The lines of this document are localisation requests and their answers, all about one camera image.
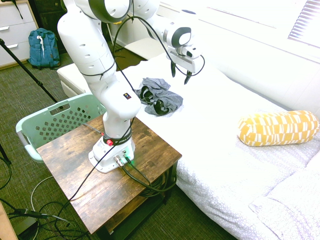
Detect dark wooden cabinet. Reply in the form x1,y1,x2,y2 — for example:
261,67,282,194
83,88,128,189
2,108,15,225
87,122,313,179
33,0,69,55

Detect white bed mattress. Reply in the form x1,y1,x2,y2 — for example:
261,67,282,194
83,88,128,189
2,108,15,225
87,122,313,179
119,51,320,240

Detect thick black base cable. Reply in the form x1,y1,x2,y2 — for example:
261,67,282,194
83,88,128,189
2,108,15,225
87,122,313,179
113,154,177,193

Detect window blinds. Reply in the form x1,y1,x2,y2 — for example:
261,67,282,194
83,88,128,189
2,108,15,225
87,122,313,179
287,0,320,48

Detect black floor cable tangle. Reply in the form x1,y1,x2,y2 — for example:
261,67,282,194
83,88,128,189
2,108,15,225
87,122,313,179
0,197,89,240

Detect grey clothes with black waistband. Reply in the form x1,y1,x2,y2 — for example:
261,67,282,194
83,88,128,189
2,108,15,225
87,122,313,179
133,77,184,117

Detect white drawer dresser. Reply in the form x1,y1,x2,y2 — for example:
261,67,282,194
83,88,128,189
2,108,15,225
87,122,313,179
0,0,40,70

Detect black power brick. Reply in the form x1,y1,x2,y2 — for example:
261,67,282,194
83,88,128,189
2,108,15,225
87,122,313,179
14,216,39,236

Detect white patterned pillow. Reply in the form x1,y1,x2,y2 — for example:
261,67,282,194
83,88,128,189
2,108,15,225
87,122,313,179
248,172,320,240

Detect thin dark base cable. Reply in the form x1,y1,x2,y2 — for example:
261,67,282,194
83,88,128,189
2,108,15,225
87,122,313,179
123,154,177,193

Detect yellow white bolster pillow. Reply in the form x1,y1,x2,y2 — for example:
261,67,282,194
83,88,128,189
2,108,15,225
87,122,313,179
236,109,320,147

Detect black hanging strap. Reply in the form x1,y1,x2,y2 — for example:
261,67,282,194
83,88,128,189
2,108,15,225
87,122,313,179
11,0,24,20

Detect rustic wooden side table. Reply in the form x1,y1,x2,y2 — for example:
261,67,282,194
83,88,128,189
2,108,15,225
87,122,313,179
36,114,183,240

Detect light wooden furniture edge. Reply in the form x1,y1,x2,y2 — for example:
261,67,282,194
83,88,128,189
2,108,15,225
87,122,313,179
0,201,19,240

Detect white padded bench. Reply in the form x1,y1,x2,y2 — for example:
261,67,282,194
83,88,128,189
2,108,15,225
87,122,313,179
56,63,94,100

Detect grey cable with red plug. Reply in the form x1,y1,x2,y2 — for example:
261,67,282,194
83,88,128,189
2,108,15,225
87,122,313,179
82,122,114,147

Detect mint green laundry basket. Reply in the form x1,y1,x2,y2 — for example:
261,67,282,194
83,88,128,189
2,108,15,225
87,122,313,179
15,92,107,164

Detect white floor cable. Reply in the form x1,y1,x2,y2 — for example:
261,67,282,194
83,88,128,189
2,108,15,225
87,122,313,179
30,174,55,214

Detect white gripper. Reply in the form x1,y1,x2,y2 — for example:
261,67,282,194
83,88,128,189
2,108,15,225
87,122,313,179
168,49,198,85

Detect black coiled cable bundle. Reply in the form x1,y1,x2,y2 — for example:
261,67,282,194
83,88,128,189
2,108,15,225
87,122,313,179
138,172,177,199

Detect blue backpack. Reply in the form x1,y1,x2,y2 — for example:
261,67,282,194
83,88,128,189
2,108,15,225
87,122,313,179
26,27,61,70

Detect black tripod leg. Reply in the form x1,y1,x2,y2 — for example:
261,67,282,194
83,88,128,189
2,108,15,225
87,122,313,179
0,37,65,110

